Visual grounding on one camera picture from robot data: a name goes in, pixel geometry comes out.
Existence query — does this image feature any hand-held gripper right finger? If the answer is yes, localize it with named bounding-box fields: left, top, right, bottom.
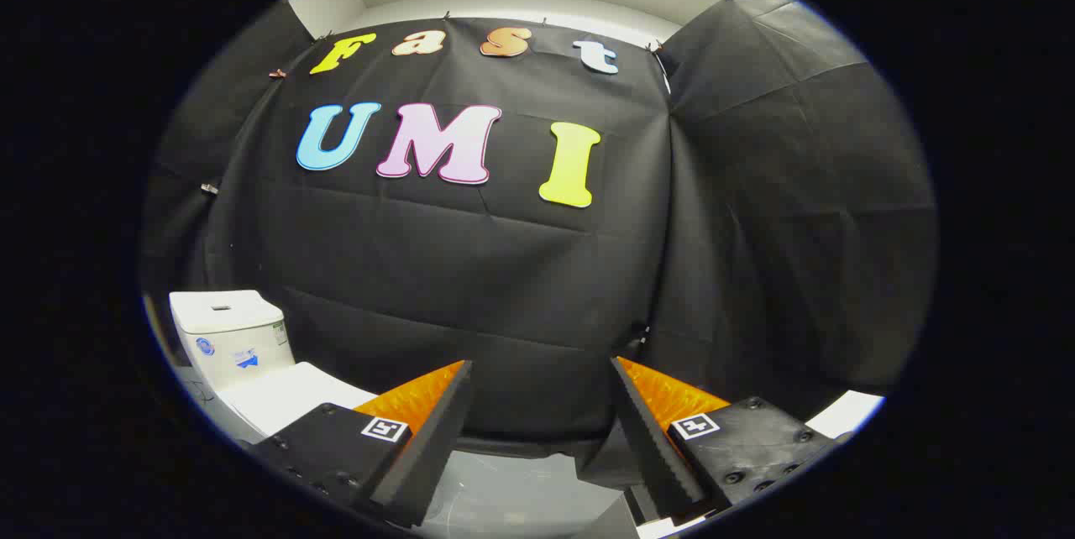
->
left=611, top=356, right=841, bottom=525

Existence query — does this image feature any black backdrop cloth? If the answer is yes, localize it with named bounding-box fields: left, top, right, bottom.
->
left=141, top=0, right=937, bottom=460

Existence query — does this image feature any white toilet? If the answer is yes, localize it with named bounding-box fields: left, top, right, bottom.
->
left=168, top=290, right=296, bottom=439

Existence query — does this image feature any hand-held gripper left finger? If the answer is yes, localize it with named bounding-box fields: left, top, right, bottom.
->
left=250, top=359, right=474, bottom=530

